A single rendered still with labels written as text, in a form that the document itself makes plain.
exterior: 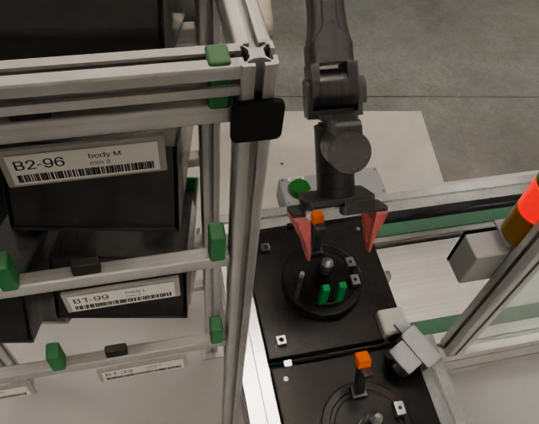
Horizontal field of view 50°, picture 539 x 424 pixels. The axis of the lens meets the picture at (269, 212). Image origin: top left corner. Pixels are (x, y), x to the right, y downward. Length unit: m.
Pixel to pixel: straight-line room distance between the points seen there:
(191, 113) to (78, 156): 0.07
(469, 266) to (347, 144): 0.23
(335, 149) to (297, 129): 0.64
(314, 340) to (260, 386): 0.12
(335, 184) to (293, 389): 0.33
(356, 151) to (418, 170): 0.62
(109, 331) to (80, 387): 0.11
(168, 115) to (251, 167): 0.07
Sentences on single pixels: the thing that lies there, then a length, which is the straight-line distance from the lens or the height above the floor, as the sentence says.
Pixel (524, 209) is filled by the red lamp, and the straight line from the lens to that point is 0.75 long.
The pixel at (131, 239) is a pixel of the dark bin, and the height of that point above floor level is 1.25.
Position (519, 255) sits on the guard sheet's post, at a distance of 0.79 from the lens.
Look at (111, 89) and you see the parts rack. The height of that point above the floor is 1.65.
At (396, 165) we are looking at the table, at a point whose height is 0.86.
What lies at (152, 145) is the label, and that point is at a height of 1.61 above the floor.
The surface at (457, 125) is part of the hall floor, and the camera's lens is 2.82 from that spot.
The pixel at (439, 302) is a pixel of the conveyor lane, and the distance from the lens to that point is 1.12.
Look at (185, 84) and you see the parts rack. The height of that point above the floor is 1.65.
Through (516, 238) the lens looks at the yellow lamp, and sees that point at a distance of 0.78.
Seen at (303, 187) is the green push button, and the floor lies 0.97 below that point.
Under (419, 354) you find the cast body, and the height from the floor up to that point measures 1.02.
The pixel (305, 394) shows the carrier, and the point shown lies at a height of 0.97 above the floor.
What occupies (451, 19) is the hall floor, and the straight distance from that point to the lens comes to 3.45.
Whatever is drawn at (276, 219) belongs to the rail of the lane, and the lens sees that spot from 1.09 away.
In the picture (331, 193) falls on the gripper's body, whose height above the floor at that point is 1.20.
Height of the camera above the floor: 1.85
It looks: 54 degrees down
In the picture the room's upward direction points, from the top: 8 degrees clockwise
